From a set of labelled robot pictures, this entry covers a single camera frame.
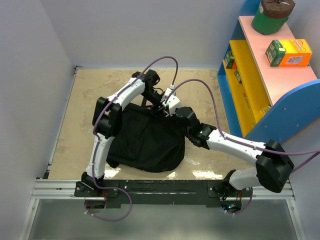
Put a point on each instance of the orange green crayon box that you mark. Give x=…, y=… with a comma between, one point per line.
x=288, y=53

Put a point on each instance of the green brown cylinder container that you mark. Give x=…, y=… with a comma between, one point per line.
x=271, y=15

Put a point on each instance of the small green box shelf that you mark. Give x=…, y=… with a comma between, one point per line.
x=238, y=76
x=229, y=60

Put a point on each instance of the small green box upper shelf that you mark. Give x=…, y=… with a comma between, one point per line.
x=229, y=60

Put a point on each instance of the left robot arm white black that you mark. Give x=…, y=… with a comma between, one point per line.
x=108, y=120

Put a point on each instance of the black student backpack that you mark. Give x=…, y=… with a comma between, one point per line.
x=147, y=142

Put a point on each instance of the aluminium rail frame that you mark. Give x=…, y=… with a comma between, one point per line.
x=56, y=214

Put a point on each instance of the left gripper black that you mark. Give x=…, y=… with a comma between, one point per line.
x=159, y=102

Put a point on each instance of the small green box lower shelf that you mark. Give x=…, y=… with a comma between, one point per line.
x=238, y=76

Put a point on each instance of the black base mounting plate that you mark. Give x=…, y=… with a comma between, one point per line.
x=115, y=193

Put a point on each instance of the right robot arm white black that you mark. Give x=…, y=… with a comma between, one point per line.
x=271, y=167

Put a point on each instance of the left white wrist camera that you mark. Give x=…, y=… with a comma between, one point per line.
x=168, y=91

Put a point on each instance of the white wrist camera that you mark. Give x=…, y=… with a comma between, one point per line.
x=171, y=105
x=168, y=91

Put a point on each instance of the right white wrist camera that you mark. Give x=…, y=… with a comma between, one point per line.
x=171, y=105

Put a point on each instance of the colourful wooden shelf unit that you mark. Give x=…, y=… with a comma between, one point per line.
x=265, y=103

